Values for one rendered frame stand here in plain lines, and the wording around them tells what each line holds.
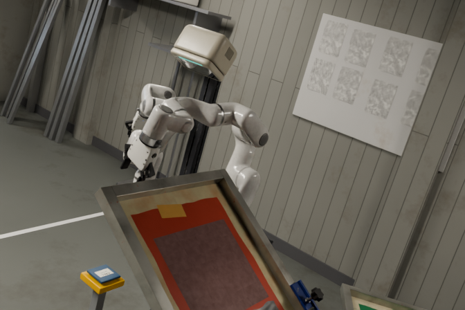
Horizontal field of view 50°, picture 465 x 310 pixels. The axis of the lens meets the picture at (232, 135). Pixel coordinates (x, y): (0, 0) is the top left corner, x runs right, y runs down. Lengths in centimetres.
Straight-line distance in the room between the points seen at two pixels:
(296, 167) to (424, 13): 178
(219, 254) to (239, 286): 12
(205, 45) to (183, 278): 86
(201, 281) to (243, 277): 19
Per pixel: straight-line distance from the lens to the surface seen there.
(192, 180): 171
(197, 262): 158
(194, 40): 194
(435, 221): 449
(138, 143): 173
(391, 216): 448
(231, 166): 200
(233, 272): 166
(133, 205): 154
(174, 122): 166
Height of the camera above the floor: 213
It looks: 14 degrees down
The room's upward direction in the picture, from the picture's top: 16 degrees clockwise
